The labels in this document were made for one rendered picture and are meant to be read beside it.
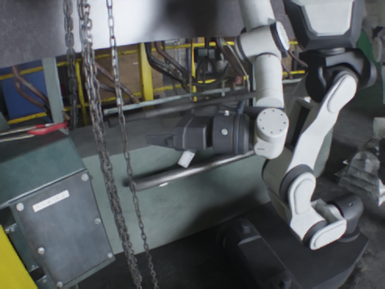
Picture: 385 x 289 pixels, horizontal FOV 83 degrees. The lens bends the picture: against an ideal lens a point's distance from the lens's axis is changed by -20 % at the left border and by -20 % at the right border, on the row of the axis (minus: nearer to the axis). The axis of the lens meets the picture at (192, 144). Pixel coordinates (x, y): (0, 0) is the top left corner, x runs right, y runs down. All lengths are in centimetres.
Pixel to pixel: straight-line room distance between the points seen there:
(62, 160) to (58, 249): 23
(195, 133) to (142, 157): 64
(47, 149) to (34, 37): 53
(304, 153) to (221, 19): 74
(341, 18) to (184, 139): 54
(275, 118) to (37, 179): 54
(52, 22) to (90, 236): 77
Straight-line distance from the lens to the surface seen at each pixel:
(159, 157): 120
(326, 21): 79
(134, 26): 111
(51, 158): 67
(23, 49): 108
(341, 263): 126
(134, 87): 404
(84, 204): 70
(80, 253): 77
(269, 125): 52
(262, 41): 67
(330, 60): 83
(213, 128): 55
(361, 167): 203
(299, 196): 87
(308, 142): 86
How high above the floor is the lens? 106
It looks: 24 degrees down
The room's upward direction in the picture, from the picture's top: 3 degrees counter-clockwise
